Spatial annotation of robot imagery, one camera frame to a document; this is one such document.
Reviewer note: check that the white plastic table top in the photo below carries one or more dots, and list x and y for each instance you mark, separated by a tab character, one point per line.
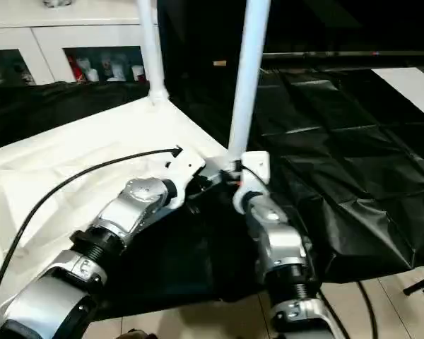
74	148

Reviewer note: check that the black work mat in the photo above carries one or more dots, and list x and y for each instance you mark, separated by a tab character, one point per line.
339	159

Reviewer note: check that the small tan label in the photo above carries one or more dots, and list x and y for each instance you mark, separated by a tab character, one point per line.
219	63

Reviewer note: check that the large black case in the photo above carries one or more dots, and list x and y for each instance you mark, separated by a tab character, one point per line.
198	35

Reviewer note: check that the dark brown rounded object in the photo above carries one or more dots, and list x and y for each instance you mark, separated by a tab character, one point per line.
134	334

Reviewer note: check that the long grey metal bar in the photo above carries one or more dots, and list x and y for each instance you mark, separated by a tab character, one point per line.
350	54

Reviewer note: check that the white glass-door cabinet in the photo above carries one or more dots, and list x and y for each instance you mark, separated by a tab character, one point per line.
74	35

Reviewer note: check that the white flat box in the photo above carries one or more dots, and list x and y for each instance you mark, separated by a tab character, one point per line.
410	88

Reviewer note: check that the black tripod stand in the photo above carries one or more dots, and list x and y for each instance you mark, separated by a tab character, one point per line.
420	286

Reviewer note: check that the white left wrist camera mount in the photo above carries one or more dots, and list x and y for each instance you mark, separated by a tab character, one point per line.
187	169

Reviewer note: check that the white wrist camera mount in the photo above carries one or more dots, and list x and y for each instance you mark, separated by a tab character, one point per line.
187	169
254	166

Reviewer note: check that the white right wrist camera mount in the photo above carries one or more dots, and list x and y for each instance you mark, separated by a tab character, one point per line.
254	166

